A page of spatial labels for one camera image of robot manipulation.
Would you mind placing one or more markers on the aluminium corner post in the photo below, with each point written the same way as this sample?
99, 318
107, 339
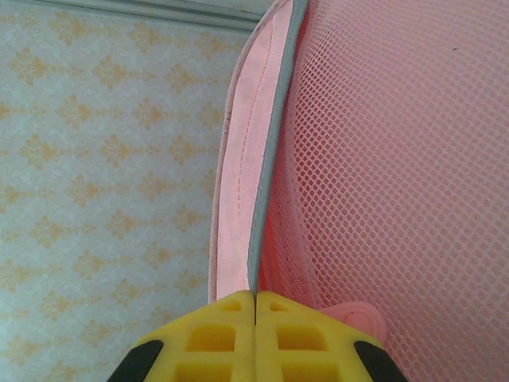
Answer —
179, 12

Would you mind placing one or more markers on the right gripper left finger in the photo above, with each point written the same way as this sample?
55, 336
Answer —
214, 350

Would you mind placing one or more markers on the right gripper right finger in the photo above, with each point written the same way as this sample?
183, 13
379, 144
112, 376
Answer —
302, 350

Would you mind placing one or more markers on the pink school backpack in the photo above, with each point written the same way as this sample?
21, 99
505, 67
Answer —
397, 159

